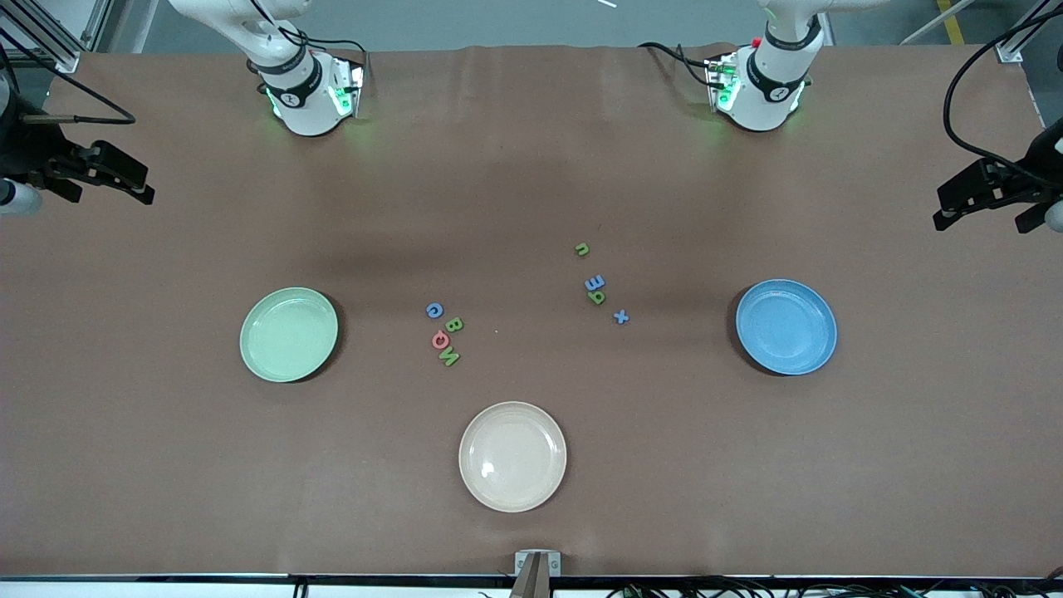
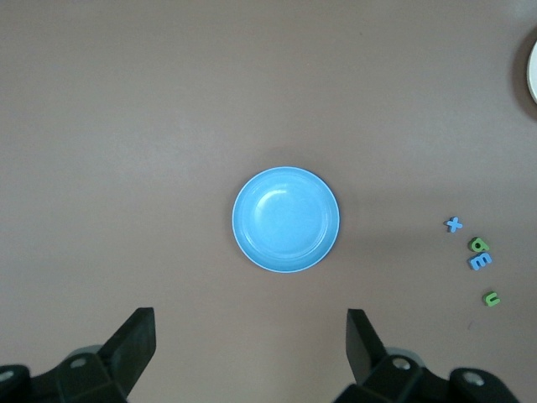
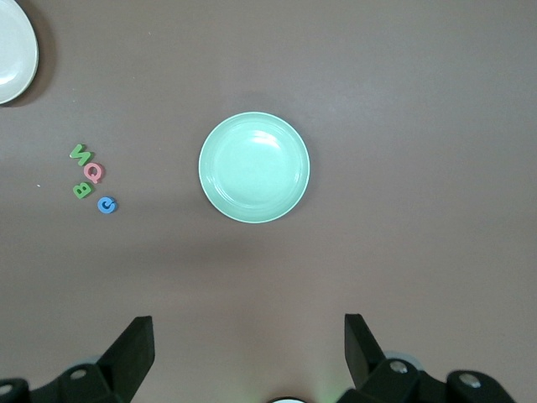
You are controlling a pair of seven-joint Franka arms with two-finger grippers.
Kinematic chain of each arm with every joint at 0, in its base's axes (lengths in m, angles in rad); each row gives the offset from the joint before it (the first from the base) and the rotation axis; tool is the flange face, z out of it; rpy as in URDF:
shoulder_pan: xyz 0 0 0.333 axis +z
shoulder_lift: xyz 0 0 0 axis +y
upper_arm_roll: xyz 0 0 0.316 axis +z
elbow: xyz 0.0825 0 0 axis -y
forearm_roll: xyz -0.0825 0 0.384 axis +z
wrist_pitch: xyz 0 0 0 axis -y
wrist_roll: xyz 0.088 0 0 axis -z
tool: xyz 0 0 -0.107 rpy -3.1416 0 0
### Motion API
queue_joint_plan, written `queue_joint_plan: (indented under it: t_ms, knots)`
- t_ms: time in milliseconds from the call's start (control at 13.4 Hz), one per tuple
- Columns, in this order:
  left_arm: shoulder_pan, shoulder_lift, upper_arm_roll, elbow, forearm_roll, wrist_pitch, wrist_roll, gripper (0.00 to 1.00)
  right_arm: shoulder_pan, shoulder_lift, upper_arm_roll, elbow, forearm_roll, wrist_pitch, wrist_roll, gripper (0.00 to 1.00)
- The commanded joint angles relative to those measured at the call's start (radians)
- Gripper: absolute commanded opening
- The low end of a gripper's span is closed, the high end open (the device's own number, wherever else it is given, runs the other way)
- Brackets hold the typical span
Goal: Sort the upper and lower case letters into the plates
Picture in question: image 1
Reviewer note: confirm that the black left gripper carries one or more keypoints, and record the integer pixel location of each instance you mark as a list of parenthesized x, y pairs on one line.
[(1040, 160)]

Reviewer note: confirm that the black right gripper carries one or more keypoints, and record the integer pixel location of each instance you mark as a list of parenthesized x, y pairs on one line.
[(25, 149)]

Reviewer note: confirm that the blue capital letter G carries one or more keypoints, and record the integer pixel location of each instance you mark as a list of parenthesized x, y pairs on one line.
[(429, 311)]

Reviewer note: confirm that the red capital letter Q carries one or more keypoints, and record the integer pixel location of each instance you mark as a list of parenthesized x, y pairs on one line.
[(435, 340)]

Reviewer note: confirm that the green capital letter B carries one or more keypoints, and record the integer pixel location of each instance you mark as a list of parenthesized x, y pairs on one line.
[(454, 325)]

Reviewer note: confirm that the green capital letter N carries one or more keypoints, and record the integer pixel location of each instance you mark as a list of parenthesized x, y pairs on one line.
[(449, 357)]

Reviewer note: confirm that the blue small letter m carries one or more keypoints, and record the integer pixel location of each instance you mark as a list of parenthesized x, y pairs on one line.
[(595, 283)]

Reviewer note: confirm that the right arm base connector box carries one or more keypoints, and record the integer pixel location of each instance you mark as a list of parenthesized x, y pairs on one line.
[(347, 87)]

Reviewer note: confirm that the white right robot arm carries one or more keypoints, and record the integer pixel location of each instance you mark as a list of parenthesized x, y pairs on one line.
[(303, 91)]

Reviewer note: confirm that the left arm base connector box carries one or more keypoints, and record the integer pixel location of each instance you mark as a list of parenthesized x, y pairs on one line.
[(721, 83)]

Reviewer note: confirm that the blue plate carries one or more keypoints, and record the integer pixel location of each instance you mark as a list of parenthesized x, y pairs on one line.
[(786, 326)]

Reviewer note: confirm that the light green plate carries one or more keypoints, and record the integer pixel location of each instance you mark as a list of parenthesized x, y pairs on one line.
[(288, 335)]

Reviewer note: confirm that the brown table mat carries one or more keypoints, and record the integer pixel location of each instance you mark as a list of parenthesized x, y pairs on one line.
[(531, 166)]

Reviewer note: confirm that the beige plate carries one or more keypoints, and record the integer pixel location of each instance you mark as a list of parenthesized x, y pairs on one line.
[(512, 457)]

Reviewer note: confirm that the aluminium frame profile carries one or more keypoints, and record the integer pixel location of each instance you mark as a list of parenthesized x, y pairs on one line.
[(1026, 37), (50, 46)]

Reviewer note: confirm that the black table edge rail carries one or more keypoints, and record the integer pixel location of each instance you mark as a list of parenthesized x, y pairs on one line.
[(166, 576)]

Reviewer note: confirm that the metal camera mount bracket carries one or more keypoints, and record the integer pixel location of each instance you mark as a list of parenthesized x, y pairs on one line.
[(536, 565)]

